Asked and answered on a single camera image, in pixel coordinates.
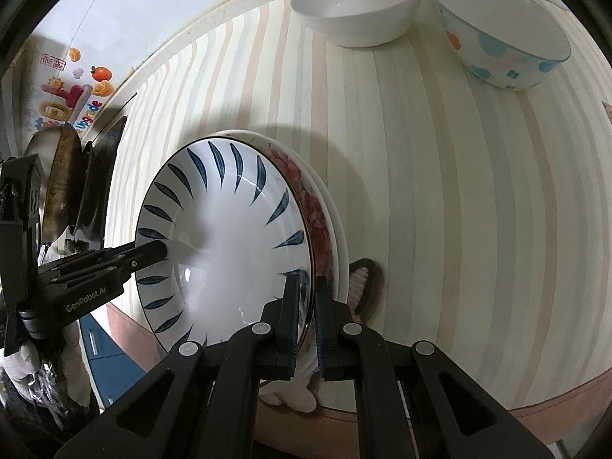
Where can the bowl with coloured hearts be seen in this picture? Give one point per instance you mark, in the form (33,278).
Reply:
(511,44)

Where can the brown label patch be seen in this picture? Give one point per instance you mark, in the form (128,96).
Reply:
(608,110)

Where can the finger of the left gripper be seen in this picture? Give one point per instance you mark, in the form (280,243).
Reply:
(143,255)

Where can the small white bowl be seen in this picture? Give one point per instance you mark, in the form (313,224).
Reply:
(357,23)

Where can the striped table mat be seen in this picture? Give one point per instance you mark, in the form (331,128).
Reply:
(489,211)

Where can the blue cabinet door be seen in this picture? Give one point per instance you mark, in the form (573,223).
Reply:
(113,371)

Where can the oval plate pink flowers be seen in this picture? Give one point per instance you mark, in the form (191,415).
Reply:
(324,226)

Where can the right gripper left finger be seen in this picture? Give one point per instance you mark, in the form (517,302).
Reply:
(278,350)

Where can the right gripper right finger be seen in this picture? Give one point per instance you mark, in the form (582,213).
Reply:
(335,355)

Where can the white plate blue leaves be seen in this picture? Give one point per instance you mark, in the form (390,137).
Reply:
(178,295)

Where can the colourful fruit sticker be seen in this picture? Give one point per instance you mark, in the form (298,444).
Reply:
(66,88)

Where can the metal wok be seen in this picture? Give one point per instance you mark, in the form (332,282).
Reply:
(59,149)

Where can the black stove top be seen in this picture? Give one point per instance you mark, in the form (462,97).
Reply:
(88,233)

